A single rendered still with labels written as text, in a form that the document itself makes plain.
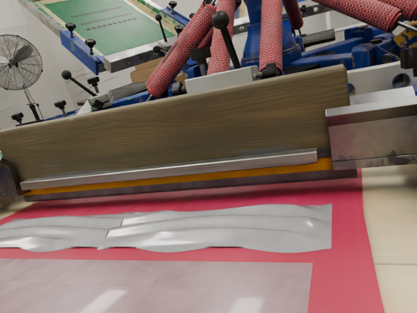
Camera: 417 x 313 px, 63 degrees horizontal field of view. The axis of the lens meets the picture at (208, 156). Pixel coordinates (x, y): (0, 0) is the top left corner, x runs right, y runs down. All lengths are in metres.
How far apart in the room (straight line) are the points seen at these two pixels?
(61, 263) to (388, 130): 0.27
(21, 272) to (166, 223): 0.12
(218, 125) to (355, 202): 0.14
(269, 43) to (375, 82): 0.33
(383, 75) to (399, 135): 0.24
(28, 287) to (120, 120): 0.18
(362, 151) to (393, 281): 0.12
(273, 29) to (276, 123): 0.53
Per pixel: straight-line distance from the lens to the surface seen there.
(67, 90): 5.96
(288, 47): 1.10
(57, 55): 5.91
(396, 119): 0.29
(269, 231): 0.24
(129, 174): 0.36
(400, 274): 0.21
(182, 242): 0.26
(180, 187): 0.37
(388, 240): 0.24
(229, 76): 0.60
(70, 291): 0.26
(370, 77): 0.53
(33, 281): 0.29
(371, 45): 0.94
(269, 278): 0.21
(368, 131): 0.29
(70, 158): 0.42
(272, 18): 0.85
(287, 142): 0.31
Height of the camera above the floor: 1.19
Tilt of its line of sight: 21 degrees down
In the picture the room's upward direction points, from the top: 15 degrees counter-clockwise
